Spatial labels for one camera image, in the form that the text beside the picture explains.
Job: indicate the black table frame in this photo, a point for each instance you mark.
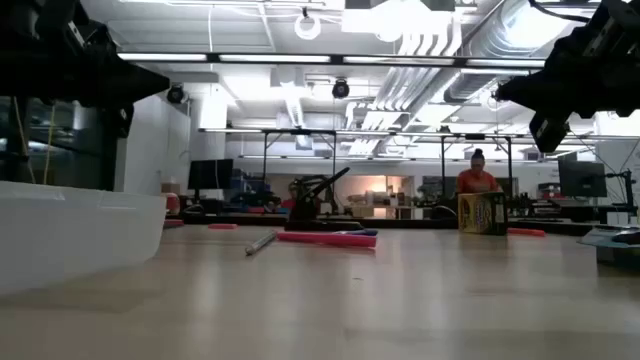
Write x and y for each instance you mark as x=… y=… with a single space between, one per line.
x=415 y=223

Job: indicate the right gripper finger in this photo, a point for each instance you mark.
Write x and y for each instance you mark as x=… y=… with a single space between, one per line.
x=535 y=92

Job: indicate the long ceiling light strip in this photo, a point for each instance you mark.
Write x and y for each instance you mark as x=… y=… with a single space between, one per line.
x=275 y=58

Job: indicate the silver ventilation duct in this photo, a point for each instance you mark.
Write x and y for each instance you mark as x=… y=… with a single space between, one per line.
x=500 y=35

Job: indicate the pink eraser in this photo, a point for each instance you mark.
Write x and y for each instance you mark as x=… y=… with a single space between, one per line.
x=222 y=226

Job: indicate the yellow green crayon box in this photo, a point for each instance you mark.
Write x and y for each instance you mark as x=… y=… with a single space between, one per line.
x=482 y=214

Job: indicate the round black ceiling spotlight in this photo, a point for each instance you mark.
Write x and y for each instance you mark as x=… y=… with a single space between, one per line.
x=175 y=94
x=340 y=89

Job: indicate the cardboard box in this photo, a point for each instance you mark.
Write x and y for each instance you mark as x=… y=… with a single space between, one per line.
x=170 y=188

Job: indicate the person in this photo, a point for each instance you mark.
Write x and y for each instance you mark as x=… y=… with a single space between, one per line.
x=475 y=182

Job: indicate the blue card pack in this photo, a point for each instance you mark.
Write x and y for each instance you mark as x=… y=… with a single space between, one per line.
x=607 y=237

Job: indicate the blue pen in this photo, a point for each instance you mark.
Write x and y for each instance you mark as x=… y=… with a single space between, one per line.
x=362 y=232

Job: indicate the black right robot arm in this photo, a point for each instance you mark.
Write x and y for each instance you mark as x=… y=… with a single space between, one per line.
x=625 y=12

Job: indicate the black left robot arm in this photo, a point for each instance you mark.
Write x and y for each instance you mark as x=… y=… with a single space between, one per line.
x=25 y=15

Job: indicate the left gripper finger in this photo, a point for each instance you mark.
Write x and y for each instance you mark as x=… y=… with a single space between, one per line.
x=135 y=80

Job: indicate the grey pen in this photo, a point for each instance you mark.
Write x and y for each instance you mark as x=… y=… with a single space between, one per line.
x=260 y=243

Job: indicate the black computer monitor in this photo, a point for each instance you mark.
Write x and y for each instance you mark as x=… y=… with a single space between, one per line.
x=582 y=179
x=210 y=174

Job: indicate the red stapler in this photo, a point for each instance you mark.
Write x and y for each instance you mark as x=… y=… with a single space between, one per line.
x=173 y=223

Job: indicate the translucent plastic storage box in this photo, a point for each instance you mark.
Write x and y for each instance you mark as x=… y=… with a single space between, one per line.
x=75 y=235

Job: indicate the black clamp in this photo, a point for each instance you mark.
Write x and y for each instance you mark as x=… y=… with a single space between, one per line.
x=190 y=210

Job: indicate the pink pen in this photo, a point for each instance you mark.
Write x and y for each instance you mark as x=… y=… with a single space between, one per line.
x=325 y=239

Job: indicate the background black robot arm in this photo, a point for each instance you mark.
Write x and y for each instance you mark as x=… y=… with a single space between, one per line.
x=300 y=185

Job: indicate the lit storage shelf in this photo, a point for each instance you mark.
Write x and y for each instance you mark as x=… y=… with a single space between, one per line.
x=380 y=197

